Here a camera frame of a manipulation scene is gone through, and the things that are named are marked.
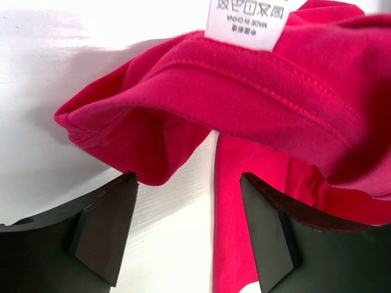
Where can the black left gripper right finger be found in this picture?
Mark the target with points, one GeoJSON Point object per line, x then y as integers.
{"type": "Point", "coordinates": [298, 248]}

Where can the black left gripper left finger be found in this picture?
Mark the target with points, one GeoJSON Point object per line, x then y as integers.
{"type": "Point", "coordinates": [75, 247]}

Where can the red t shirt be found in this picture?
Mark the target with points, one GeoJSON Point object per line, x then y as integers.
{"type": "Point", "coordinates": [311, 117]}

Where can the white care label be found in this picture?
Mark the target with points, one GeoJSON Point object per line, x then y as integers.
{"type": "Point", "coordinates": [249, 24]}

